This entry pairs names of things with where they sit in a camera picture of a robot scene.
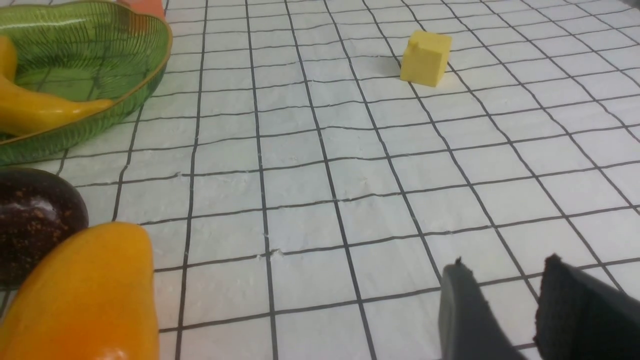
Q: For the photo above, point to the yellow foam cube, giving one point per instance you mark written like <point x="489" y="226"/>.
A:
<point x="425" y="58"/>

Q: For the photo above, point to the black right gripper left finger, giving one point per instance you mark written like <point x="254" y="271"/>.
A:
<point x="468" y="329"/>

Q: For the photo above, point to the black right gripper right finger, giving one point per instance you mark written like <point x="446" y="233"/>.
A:
<point x="582" y="318"/>

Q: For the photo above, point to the green glass leaf plate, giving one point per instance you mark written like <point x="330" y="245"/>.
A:
<point x="83" y="51"/>

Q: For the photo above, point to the yellow banana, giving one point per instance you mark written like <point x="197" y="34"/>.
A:
<point x="24" y="112"/>

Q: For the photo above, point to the dark purple passion fruit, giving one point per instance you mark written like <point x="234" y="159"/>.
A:
<point x="38" y="211"/>

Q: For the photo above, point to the orange yellow mango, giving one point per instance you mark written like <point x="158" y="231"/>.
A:
<point x="91" y="298"/>

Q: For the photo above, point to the orange foam cube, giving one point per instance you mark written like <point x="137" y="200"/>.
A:
<point x="149" y="7"/>

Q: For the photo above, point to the white grid tablecloth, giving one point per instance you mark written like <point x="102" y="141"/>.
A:
<point x="302" y="199"/>

